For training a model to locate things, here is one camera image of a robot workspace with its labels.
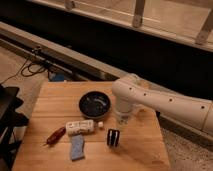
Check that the black round bowl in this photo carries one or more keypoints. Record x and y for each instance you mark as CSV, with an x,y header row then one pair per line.
x,y
94,105

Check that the clear plastic measuring cup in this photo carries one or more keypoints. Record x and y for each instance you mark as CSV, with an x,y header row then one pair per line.
x,y
138,109

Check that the red handled screwdriver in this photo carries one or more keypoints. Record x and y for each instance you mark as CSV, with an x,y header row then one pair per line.
x,y
55,136

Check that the translucent yellowish end effector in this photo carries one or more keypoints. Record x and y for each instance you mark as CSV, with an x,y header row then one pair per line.
x,y
122,118

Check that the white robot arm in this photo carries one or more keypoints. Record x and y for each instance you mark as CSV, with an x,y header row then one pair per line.
x,y
194,112

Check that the black eraser with white stripes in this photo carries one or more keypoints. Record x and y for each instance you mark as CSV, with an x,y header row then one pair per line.
x,y
113,137

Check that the blue sponge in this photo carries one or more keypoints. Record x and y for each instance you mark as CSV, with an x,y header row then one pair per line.
x,y
77,147

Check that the black chair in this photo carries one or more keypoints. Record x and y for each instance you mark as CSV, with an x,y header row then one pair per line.
x,y
9,119

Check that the white plastic bottle lying down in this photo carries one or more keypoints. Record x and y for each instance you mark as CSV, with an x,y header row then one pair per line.
x,y
82,127

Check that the blue object on floor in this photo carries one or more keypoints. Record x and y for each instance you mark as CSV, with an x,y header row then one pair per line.
x,y
58,78

